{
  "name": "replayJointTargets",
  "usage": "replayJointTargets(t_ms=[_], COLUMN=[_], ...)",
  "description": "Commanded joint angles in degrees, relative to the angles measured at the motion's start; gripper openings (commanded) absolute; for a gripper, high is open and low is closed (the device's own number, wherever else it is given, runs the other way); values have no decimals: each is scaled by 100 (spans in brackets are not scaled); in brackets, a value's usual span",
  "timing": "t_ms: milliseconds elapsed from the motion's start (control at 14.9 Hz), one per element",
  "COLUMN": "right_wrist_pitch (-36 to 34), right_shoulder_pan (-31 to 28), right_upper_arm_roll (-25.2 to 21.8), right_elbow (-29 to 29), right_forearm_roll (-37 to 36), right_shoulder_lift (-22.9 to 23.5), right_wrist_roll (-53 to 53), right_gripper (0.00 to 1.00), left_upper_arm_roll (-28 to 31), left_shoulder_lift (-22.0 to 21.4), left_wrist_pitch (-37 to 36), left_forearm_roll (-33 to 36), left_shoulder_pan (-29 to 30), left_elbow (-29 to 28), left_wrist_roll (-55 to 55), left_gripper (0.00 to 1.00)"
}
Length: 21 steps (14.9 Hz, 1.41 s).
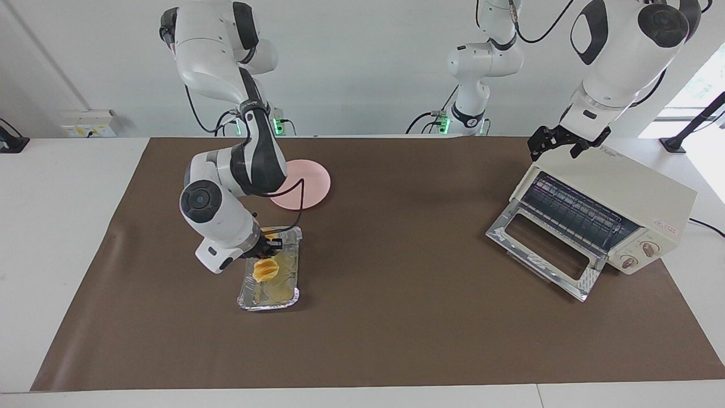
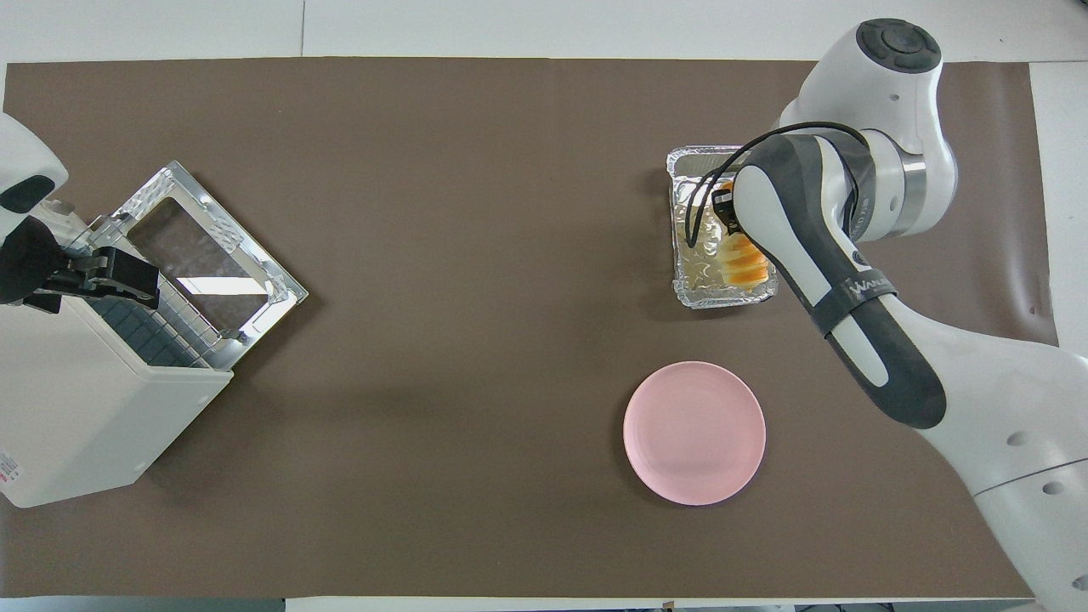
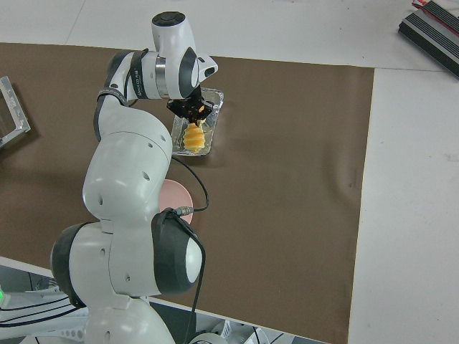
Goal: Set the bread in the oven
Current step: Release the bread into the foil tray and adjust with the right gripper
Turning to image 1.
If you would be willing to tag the pink round plate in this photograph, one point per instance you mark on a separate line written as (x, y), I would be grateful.
(314, 181)

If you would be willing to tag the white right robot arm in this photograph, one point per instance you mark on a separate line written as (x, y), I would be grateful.
(218, 218)

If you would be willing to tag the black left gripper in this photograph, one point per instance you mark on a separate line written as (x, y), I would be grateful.
(566, 135)

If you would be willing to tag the cream toaster oven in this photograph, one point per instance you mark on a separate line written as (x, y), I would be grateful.
(634, 190)

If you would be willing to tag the brown table mat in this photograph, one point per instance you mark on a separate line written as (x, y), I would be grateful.
(396, 317)

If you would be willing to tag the metal oven rack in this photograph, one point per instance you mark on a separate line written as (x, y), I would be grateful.
(572, 212)

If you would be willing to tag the black camera stand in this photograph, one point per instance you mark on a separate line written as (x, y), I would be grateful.
(694, 124)

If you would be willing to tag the white wall socket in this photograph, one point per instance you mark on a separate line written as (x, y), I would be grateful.
(85, 126)

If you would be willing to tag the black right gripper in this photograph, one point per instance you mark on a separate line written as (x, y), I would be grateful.
(257, 241)

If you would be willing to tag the glass oven door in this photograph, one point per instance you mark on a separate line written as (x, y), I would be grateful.
(541, 258)

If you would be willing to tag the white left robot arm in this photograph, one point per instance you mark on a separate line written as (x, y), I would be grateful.
(617, 62)

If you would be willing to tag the yellow twisted bread roll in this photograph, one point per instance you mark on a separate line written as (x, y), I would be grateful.
(265, 270)

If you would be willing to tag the aluminium foil tray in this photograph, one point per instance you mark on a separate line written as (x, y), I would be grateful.
(277, 294)

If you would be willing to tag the black clamp mount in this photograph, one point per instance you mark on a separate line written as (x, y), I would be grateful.
(11, 141)

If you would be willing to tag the beige oven knob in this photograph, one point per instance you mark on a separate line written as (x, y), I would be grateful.
(630, 262)
(650, 248)

